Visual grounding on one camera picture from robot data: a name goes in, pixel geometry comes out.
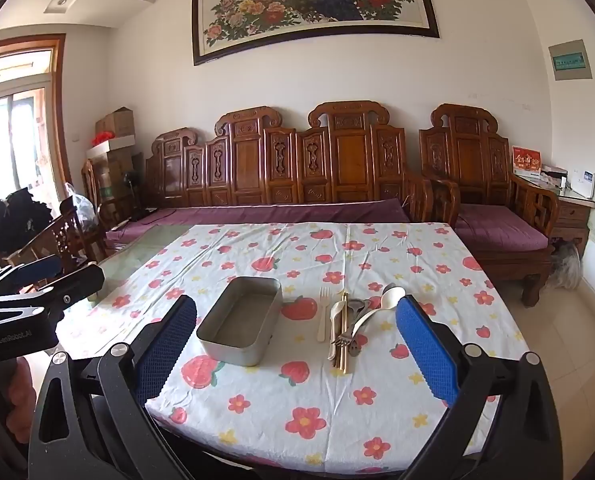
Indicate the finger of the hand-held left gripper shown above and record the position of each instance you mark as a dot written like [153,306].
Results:
[35,270]
[80,282]

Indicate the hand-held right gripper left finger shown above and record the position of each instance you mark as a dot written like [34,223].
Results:
[167,350]

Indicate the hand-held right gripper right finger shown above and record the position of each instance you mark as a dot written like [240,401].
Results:
[427,355]

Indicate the large white spoon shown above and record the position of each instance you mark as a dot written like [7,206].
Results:
[395,300]

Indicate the small metal spoon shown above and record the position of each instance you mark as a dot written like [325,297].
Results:
[356,349]

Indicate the rectangular metal tray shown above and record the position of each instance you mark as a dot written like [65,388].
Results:
[237,330]

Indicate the beige chopstick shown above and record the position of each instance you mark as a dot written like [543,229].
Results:
[348,366]
[338,362]

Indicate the metal fork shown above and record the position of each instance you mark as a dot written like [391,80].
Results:
[340,342]

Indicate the brown wooden chopstick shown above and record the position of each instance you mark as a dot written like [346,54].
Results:
[347,310]
[344,305]

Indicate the small beige spoon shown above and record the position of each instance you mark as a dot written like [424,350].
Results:
[336,315]

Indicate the beige plastic fork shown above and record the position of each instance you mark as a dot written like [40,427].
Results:
[323,305]

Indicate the person's left hand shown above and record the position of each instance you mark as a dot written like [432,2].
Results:
[25,395]

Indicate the carved wooden chair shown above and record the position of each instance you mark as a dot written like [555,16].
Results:
[60,235]

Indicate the black clothing pile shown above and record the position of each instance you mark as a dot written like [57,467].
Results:
[17,220]

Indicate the clear plastic bag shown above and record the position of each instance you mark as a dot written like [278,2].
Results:
[81,207]

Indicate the black fan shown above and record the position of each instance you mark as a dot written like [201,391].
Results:
[132,182]

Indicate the strawberry flower print tablecloth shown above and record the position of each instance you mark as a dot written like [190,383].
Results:
[297,410]

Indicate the white flat box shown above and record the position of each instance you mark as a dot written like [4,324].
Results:
[120,146]

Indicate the purple armchair cushion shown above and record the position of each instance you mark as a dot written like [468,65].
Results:
[497,227]

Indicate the red flowers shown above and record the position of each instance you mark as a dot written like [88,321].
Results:
[102,138]

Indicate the small cardboard box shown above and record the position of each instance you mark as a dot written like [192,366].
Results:
[116,122]

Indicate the grey plastic bag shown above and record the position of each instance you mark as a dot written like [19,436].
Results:
[567,267]

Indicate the purple bench cushion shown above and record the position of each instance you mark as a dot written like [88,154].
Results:
[277,212]

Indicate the carved wooden armchair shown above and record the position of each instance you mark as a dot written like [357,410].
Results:
[470,160]

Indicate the wooden side table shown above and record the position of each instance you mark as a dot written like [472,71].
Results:
[570,215]

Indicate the carved wooden sofa bench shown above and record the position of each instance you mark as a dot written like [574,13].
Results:
[347,160]

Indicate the red box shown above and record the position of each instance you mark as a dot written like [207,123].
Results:
[526,161]

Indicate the white device with blue label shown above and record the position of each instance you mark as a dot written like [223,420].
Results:
[587,184]

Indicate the ceiling vent light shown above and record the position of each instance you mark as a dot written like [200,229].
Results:
[60,3]

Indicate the framed peacock painting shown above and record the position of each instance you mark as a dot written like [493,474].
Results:
[302,5]

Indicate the wooden door frame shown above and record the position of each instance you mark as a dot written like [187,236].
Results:
[60,110]

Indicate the grey green wall panel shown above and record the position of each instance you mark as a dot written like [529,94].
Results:
[571,60]

